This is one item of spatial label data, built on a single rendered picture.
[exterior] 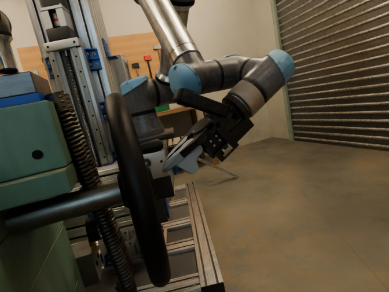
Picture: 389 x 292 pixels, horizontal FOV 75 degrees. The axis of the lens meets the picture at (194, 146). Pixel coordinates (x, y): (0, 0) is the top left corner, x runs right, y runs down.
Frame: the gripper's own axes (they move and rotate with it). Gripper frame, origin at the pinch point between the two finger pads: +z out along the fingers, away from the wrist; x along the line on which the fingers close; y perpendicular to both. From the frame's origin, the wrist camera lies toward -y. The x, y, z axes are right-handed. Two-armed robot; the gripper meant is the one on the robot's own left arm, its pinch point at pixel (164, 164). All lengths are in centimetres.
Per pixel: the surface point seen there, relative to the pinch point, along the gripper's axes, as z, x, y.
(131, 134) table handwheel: 0.3, -22.6, -11.1
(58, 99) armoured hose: 4.2, -11.2, -20.3
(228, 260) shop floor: 12, 73, 86
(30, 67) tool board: 35, 317, -124
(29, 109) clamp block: 7.2, -14.1, -21.1
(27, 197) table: 14.6, -16.1, -13.4
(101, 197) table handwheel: 9.7, -13.3, -6.6
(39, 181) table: 12.3, -16.1, -13.9
